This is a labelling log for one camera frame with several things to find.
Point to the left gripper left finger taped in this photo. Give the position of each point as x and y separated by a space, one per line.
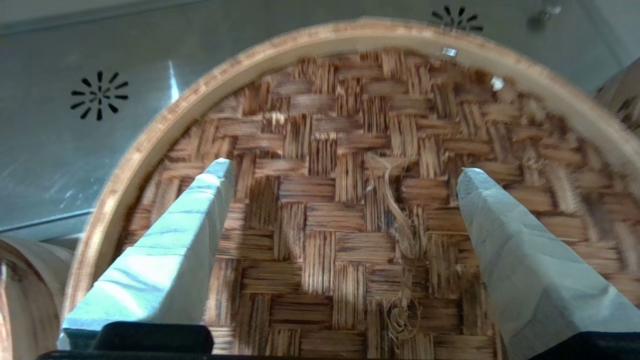
165 270

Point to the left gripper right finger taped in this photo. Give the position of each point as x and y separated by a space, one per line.
525 280

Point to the woven bamboo steamer lid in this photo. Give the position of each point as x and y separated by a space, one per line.
325 150
30 300

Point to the bamboo steamer stack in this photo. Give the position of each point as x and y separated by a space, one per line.
622 95

